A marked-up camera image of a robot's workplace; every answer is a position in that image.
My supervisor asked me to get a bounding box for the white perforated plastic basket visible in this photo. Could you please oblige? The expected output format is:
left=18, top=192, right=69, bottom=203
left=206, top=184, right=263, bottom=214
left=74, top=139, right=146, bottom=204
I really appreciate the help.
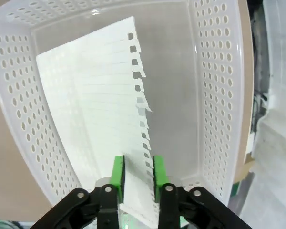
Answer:
left=0, top=0, right=244, bottom=208

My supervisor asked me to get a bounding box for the torn lined paper sheet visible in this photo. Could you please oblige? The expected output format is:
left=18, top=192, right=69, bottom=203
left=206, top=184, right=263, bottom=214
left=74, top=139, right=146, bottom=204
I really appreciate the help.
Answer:
left=35, top=16, right=163, bottom=226

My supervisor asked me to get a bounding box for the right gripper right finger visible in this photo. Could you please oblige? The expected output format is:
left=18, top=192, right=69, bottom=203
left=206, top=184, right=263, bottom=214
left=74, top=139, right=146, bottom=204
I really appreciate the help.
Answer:
left=152, top=155, right=251, bottom=229

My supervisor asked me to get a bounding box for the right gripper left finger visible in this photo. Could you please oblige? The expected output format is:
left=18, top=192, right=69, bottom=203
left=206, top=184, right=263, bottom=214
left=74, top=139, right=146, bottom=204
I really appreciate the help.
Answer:
left=33, top=155, right=127, bottom=229

